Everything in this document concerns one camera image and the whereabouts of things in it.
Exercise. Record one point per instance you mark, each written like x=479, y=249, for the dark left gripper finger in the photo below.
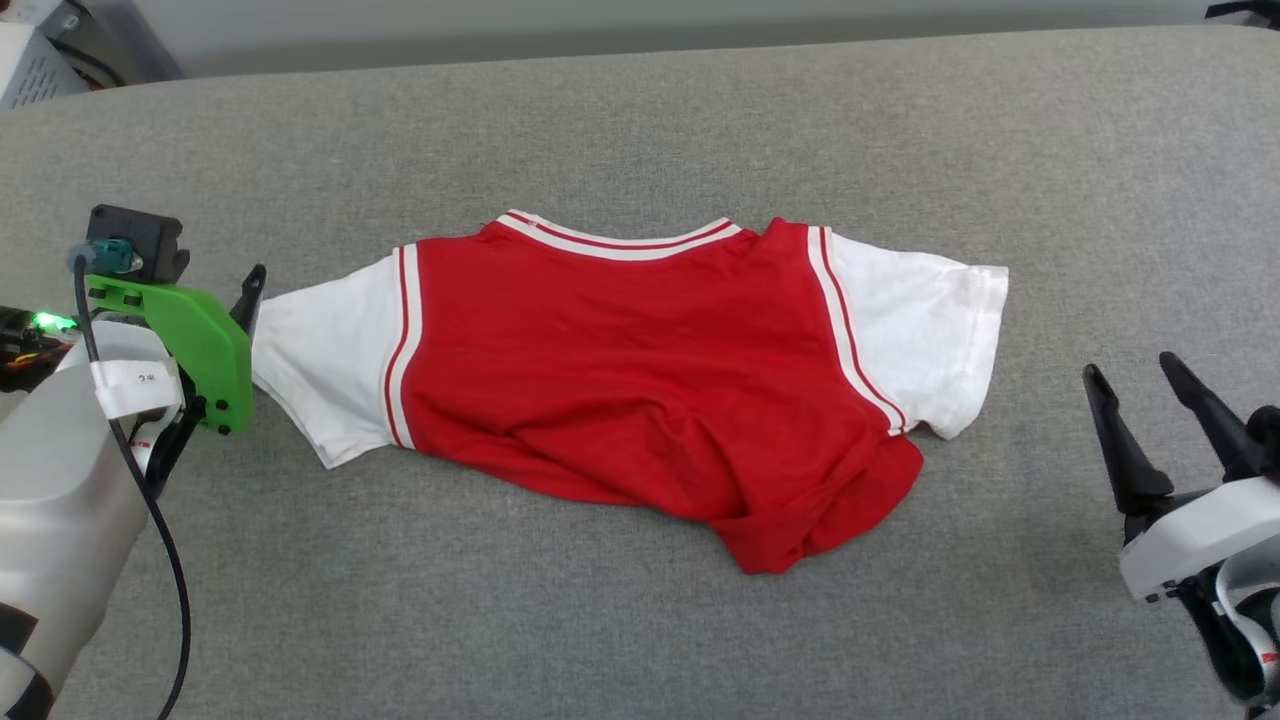
x=252, y=300

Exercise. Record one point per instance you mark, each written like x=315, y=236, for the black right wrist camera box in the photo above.
x=1268, y=435

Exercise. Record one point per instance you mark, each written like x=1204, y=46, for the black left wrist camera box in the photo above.
x=135, y=235

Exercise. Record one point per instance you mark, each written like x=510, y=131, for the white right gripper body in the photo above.
x=1200, y=535

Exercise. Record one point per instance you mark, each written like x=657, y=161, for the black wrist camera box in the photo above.
x=1268, y=435
x=135, y=235

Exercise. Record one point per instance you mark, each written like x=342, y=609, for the white partition screen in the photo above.
x=600, y=15

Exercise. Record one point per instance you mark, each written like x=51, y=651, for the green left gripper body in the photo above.
x=210, y=350

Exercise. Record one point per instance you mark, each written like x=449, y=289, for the black floor base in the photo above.
x=1250, y=10

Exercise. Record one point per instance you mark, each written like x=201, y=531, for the red and white shirt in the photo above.
x=650, y=380

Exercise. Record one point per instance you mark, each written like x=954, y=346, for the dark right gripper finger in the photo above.
x=1220, y=425
x=1130, y=460

